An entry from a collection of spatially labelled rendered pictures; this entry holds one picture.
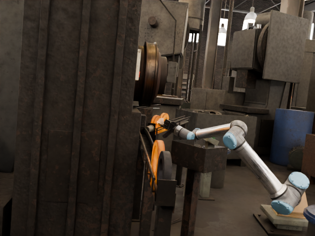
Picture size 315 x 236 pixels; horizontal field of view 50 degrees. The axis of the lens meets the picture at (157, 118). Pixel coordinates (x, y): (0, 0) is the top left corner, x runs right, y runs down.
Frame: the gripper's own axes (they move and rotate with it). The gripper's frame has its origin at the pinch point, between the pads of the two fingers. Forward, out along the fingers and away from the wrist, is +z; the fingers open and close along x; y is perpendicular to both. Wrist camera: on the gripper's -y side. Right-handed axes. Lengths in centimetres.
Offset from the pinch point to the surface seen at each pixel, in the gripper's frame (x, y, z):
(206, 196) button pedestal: -45, -55, -59
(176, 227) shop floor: 37, -55, -64
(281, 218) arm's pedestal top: -6, -23, -126
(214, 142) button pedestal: -39, -2, -46
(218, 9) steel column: -817, 219, 311
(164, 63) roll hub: 53, 54, -13
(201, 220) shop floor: 10, -52, -74
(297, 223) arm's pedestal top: -9, -21, -137
